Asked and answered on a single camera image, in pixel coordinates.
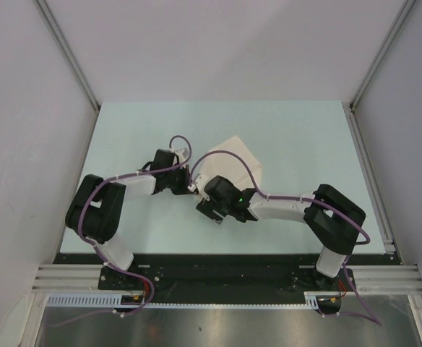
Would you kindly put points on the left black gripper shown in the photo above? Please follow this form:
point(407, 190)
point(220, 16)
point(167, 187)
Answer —
point(184, 189)

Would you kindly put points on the right side aluminium rail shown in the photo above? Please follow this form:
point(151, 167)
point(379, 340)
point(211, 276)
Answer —
point(377, 202)

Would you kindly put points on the aluminium rail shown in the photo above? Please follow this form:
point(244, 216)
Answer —
point(373, 279)
point(377, 202)

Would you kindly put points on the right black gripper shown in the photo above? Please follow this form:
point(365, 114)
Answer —
point(207, 207)

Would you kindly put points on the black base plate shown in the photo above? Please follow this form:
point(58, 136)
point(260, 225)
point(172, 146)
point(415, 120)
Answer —
point(232, 279)

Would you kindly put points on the left aluminium corner post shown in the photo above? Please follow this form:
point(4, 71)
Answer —
point(59, 38)

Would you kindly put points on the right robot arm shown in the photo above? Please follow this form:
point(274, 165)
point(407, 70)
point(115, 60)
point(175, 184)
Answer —
point(334, 219)

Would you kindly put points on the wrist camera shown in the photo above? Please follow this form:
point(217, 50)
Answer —
point(181, 155)
point(197, 186)

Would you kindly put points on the right aluminium corner post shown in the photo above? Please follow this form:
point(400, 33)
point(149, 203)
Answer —
point(385, 47)

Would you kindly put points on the white cloth napkin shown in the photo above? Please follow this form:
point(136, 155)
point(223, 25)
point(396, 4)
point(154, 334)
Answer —
point(232, 160)

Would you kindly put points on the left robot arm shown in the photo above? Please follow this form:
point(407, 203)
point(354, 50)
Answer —
point(95, 211)

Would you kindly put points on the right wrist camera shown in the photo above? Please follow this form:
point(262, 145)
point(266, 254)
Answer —
point(197, 186)

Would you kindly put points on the aluminium corner post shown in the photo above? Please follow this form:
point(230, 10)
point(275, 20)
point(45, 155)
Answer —
point(385, 47)
point(59, 38)

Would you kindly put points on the front aluminium rail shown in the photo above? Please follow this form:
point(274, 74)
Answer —
point(373, 279)

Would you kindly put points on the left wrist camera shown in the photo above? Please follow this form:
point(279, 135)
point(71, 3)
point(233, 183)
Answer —
point(181, 155)

